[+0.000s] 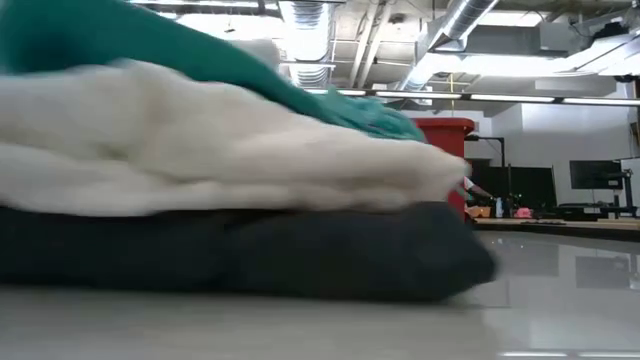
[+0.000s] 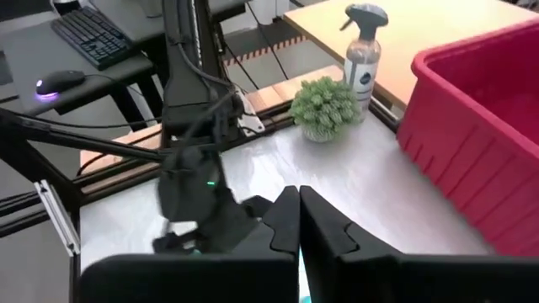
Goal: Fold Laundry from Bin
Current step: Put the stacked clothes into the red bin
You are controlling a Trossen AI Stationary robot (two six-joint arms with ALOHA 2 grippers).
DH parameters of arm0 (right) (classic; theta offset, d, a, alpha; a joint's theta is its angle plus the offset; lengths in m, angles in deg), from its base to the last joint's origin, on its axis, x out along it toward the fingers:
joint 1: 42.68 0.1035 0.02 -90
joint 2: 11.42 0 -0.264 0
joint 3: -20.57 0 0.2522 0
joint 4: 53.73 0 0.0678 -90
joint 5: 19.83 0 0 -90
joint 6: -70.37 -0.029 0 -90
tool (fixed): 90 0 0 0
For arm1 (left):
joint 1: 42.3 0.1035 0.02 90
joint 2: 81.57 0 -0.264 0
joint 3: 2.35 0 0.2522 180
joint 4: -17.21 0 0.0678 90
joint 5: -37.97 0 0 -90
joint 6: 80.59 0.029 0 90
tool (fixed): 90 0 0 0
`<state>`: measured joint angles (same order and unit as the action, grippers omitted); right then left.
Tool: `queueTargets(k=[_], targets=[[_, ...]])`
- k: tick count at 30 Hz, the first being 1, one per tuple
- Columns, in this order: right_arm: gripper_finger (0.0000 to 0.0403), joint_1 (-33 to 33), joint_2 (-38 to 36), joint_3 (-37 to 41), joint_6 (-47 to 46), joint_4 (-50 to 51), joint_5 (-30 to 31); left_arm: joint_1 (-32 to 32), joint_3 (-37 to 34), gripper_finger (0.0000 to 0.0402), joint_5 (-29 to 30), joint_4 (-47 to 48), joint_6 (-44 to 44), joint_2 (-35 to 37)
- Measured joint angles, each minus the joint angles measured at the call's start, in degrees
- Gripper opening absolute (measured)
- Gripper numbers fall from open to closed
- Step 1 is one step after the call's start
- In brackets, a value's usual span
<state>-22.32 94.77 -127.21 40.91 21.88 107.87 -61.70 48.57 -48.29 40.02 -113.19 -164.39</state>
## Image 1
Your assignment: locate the red plastic laundry bin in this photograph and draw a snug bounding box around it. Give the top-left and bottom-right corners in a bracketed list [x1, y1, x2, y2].
[412, 117, 476, 221]

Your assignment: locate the teal garment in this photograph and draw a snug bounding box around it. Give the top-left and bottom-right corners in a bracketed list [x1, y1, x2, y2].
[0, 0, 426, 142]

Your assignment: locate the grey ceiling air unit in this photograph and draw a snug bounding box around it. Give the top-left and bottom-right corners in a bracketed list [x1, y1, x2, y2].
[464, 22, 586, 56]

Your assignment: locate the silver ventilation duct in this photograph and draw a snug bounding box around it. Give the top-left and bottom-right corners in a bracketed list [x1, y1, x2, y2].
[399, 0, 501, 91]
[277, 0, 337, 89]

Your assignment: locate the black display panel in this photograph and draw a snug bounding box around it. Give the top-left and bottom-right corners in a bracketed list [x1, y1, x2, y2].
[474, 159, 556, 211]

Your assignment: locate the black computer monitor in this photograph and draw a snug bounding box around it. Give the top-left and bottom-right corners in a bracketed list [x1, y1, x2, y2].
[568, 159, 634, 191]

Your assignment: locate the black t-shirt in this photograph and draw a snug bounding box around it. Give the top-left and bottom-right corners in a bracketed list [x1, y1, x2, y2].
[0, 202, 499, 304]

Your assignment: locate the person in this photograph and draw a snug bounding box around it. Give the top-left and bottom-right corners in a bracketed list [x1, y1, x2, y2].
[462, 175, 495, 202]

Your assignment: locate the white lace garment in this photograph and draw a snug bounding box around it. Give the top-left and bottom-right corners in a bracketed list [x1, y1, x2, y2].
[0, 59, 471, 217]

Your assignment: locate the long ceiling light strip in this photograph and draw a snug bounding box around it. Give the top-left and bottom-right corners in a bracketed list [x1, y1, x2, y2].
[304, 87, 640, 107]

